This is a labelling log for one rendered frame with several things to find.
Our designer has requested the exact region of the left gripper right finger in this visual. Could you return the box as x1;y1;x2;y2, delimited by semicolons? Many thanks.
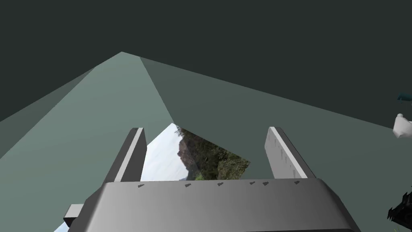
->
264;126;317;180

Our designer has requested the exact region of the window with outdoor view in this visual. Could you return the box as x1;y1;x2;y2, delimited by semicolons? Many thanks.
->
53;122;251;232

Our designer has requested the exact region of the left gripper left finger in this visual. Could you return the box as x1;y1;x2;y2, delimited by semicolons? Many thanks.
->
103;127;148;184

